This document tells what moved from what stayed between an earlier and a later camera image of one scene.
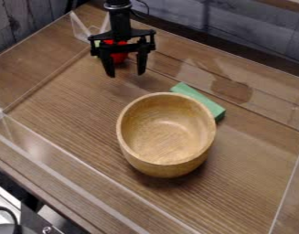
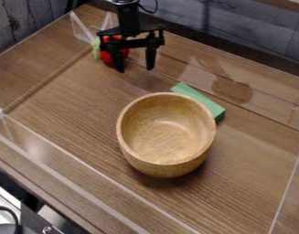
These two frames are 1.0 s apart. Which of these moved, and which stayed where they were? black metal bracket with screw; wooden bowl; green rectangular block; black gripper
Moved: black gripper
Stayed: green rectangular block; wooden bowl; black metal bracket with screw
